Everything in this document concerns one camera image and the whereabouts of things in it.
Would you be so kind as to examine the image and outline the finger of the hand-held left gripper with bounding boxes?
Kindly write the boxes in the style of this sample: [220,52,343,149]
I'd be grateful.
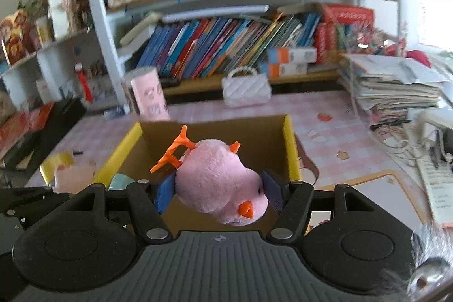
[0,186,73,218]

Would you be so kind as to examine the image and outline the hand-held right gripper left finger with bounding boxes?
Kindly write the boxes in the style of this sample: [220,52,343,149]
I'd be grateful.
[83,170,178,243]

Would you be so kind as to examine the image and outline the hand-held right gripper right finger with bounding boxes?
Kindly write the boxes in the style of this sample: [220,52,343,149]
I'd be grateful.
[261,170,359,243]

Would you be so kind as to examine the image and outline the pink paw plush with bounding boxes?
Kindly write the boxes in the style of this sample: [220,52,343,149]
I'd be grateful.
[53,160,97,194]

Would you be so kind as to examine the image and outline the pink plush chick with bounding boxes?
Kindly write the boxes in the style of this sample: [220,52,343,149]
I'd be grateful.
[150,125,270,226]

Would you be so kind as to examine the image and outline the yellow cardboard box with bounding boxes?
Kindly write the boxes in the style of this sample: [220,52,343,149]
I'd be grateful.
[94,114,303,234]

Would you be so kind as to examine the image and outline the pale teal round object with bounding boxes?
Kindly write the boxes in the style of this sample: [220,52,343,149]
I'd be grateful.
[107,172,133,191]

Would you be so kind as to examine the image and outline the red book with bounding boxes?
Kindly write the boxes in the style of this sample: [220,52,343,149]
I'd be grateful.
[0,102,55,161]

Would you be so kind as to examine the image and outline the pink checkered tablecloth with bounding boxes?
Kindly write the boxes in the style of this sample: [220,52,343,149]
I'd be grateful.
[25,90,443,228]

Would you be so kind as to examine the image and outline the pink cylindrical humidifier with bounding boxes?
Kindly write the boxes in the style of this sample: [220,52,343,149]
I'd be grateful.
[123,67,170,121]

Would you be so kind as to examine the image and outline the white quilted handbag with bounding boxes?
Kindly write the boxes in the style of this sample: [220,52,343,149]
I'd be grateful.
[221,67,272,108]

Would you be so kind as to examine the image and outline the orange bordered placemat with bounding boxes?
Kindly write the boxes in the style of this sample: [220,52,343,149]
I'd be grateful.
[311,169,430,232]

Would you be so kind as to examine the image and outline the orange white small box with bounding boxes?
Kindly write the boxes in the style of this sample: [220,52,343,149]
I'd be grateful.
[260,62,308,77]
[267,47,318,65]

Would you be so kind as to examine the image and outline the red white glue bottle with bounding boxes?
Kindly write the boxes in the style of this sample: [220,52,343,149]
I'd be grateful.
[75,63,94,104]

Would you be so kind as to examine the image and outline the row of leaning colourful books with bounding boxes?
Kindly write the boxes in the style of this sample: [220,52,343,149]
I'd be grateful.
[136,14,322,80]

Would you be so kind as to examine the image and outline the stack of magazines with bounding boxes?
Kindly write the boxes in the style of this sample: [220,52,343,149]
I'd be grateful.
[338,52,453,122]

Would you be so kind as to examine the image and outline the red carton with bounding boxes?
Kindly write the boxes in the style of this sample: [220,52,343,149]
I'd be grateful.
[314,22,338,65]

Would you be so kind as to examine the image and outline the printed paper sheet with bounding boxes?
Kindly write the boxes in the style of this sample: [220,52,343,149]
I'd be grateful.
[414,153,453,228]

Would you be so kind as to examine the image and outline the thick cream book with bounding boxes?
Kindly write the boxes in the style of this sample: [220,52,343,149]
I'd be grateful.
[118,12,163,47]

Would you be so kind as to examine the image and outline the white jar yellow label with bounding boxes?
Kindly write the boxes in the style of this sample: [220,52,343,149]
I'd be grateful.
[35,16,54,44]

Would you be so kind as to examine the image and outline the flat white book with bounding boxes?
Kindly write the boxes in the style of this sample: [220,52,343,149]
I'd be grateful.
[161,5,270,24]

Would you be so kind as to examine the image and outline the large red box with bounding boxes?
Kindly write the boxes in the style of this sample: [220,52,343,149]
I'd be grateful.
[324,4,375,32]

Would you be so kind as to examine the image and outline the white paper bag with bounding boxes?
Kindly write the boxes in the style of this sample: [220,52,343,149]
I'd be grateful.
[48,0,80,39]

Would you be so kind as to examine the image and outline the white bookshelf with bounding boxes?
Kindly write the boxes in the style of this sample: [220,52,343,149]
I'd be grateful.
[81,0,409,108]

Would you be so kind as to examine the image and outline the tangled cables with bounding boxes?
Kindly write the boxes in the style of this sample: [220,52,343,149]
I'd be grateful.
[370,121,425,161]

